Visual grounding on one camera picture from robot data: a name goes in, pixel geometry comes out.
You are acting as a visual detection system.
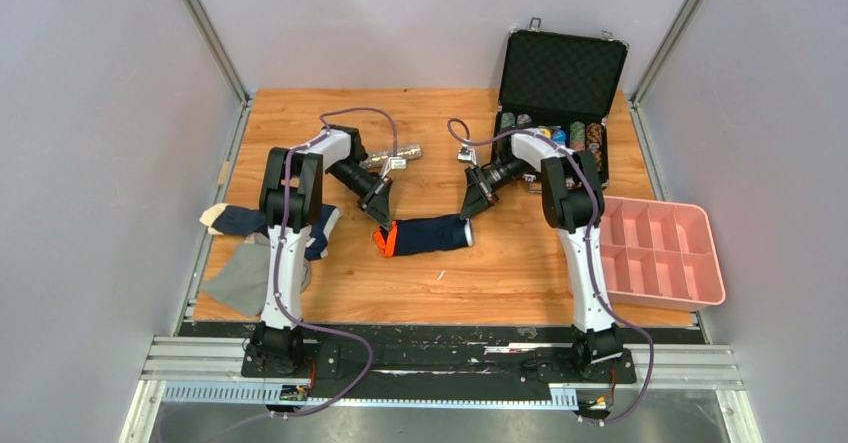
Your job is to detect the navy orange boxer briefs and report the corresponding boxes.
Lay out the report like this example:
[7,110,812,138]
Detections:
[372,214,473,258]

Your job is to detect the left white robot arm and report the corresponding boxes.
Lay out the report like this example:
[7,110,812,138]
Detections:
[246,125,392,376]

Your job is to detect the grey cloth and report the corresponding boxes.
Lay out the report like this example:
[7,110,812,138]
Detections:
[201,233,271,316]

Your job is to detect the grey poker chip stack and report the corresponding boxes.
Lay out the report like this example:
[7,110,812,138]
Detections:
[516,114,533,128]

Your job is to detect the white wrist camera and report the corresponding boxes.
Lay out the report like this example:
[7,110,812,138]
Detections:
[457,146,477,166]
[380,156,408,178]

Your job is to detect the glittery silver microphone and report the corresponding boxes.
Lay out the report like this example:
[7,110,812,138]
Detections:
[360,144,423,170]

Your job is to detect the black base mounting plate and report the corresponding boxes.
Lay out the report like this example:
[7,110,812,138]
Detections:
[241,324,637,401]

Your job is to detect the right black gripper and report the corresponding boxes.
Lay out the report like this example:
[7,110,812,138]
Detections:
[462,157,534,222]

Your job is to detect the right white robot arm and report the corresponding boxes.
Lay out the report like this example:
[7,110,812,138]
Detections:
[458,129,623,381]

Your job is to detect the aluminium frame rail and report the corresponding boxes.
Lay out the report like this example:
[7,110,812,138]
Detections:
[119,337,762,442]

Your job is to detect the black poker chip case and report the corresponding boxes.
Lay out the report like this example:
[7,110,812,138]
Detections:
[493,18,629,187]

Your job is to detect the green poker chip stack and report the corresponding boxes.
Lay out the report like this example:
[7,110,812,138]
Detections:
[569,121,587,151]

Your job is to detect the navy white orange garment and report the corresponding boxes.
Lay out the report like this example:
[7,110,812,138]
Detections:
[199,203,342,261]

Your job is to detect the blue dealer button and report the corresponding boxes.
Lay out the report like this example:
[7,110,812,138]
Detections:
[551,128,568,146]

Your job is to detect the pink compartment tray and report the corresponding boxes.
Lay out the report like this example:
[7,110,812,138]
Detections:
[600,196,726,312]

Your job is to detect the brown poker chip stack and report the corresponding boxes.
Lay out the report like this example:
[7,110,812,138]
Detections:
[586,123,604,172]

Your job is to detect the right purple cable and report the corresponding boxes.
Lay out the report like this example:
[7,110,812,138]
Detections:
[446,117,657,426]

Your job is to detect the purple poker chip stack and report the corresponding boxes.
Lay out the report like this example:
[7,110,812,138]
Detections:
[499,112,516,133]

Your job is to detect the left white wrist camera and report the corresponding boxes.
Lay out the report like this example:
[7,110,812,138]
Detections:
[380,156,408,178]

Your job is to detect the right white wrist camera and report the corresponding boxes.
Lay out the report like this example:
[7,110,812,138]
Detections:
[457,146,477,166]

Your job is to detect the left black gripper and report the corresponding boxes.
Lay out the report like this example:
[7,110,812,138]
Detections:
[326,159,392,232]

